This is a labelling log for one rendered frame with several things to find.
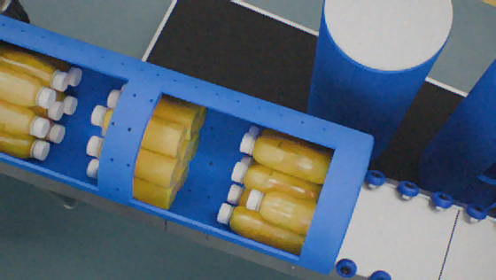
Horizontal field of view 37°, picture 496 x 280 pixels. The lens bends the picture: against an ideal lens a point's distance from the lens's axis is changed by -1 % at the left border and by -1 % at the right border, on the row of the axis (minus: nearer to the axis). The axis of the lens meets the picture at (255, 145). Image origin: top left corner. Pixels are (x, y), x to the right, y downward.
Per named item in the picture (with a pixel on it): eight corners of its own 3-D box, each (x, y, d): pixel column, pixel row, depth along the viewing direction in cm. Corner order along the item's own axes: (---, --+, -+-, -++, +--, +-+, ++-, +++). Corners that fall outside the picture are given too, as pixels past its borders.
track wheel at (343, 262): (358, 268, 154) (360, 261, 156) (337, 260, 155) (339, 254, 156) (352, 282, 157) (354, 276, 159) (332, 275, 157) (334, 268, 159)
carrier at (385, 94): (392, 167, 245) (390, 85, 252) (456, 73, 161) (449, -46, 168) (305, 167, 246) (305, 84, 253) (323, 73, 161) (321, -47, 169)
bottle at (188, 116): (195, 136, 156) (120, 111, 157) (203, 105, 153) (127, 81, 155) (185, 145, 149) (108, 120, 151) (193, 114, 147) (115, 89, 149)
